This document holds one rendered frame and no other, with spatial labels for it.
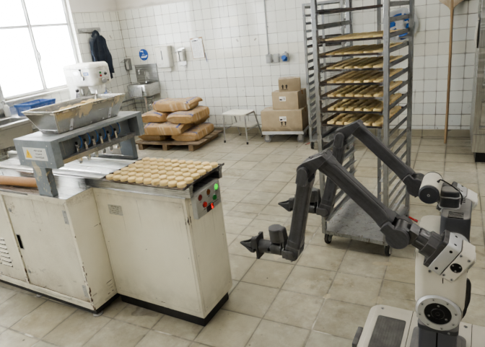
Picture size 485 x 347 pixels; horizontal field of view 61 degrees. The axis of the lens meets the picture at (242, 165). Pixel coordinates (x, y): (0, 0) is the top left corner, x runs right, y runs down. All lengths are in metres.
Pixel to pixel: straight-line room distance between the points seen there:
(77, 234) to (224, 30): 4.62
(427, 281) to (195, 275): 1.22
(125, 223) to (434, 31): 4.48
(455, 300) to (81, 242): 1.96
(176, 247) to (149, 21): 5.45
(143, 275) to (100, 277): 0.29
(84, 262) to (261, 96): 4.41
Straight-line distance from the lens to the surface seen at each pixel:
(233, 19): 6.53
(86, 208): 2.64
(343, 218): 3.36
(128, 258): 2.69
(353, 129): 1.89
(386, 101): 2.72
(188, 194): 2.16
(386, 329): 2.17
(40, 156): 2.56
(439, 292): 1.80
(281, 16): 6.22
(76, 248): 2.67
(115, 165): 2.90
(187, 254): 2.35
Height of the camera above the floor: 1.66
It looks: 19 degrees down
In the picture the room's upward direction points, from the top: 6 degrees counter-clockwise
